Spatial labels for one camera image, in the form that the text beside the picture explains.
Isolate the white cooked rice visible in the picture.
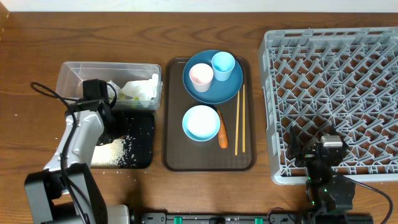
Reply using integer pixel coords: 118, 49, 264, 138
91, 136, 136, 168

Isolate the white tissue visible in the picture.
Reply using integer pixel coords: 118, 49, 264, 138
121, 73, 159, 100

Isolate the orange carrot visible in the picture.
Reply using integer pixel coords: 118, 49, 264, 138
217, 110, 228, 149

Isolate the light blue bowl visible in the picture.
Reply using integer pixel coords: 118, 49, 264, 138
182, 105, 221, 142

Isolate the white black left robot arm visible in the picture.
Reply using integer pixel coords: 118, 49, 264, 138
24, 100, 130, 223

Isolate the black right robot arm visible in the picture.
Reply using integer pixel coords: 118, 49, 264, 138
287, 127, 355, 223

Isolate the black waste tray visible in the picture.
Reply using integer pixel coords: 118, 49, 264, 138
90, 110, 156, 170

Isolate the grey dishwasher rack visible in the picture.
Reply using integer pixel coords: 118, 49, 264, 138
259, 27, 397, 185

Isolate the green yellow snack wrapper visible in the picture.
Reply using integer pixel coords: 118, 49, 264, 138
107, 80, 139, 106

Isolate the clear plastic bin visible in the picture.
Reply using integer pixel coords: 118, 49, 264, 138
56, 62, 162, 111

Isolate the left wooden chopstick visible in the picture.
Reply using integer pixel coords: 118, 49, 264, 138
234, 90, 240, 156

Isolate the wooden chopstick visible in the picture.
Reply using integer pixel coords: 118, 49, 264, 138
234, 90, 240, 156
242, 84, 246, 154

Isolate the right wooden chopstick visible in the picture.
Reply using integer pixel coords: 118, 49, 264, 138
242, 84, 246, 154

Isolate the brown plastic serving tray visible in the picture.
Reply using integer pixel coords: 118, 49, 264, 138
162, 57, 256, 172

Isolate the dark blue plate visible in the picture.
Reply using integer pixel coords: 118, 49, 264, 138
182, 50, 243, 105

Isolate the pink cup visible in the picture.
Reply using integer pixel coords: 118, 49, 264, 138
189, 63, 214, 93

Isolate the light blue cup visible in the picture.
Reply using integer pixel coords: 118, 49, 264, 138
211, 52, 236, 82

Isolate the black mounting rail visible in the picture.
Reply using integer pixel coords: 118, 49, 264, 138
130, 212, 374, 224

